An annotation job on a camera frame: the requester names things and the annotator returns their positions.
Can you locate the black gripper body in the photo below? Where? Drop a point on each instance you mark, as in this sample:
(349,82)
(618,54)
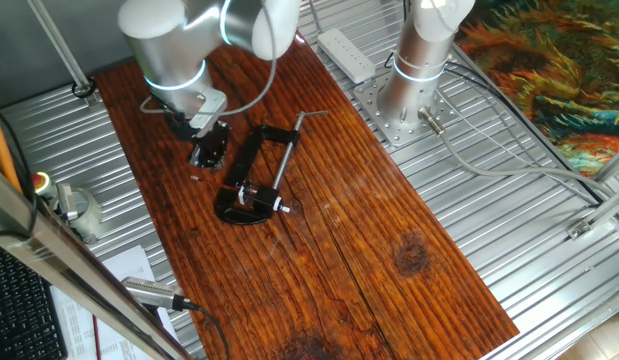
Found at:
(214,142)

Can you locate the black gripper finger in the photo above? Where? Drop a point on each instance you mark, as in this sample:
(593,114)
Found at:
(198,162)
(219,161)

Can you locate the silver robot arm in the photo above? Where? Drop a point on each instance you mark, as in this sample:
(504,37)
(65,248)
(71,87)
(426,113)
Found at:
(164,50)

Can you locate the black C-clamp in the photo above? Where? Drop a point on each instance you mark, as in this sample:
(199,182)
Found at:
(241,160)

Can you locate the printed paper sheet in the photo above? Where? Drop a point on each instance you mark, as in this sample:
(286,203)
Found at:
(129,265)

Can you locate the brown wooden board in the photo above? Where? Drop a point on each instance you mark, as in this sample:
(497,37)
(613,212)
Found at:
(314,250)

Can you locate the small silver metal block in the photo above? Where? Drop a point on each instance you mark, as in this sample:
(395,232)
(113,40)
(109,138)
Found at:
(66,200)

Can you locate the white power strip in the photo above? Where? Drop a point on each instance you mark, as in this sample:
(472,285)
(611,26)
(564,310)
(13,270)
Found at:
(346,55)

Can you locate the red emergency stop button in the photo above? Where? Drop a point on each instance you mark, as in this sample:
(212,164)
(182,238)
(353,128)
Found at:
(40,181)

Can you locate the orange tube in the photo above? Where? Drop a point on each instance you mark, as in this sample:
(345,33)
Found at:
(1,150)

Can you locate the red pen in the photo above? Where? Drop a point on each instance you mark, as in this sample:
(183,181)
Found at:
(96,340)

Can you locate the black keyboard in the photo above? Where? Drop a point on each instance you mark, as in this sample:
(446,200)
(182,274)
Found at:
(19,310)

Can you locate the colourful painted cloth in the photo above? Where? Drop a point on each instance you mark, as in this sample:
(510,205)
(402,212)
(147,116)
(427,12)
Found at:
(554,65)

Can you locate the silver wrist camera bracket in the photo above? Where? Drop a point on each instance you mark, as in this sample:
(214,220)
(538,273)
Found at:
(211,107)

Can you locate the silver ridged camera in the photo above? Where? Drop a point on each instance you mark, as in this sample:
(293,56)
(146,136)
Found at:
(149,292)

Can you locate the aluminium frame beam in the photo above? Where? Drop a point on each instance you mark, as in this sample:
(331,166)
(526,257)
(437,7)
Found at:
(64,255)

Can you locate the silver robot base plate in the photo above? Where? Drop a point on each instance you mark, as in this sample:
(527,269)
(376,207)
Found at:
(389,132)

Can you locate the aluminium frame post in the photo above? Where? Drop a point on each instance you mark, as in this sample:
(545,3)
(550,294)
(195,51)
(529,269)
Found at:
(59,47)

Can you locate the aluminium frame bracket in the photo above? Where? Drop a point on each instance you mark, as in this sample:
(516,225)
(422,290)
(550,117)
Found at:
(604,210)

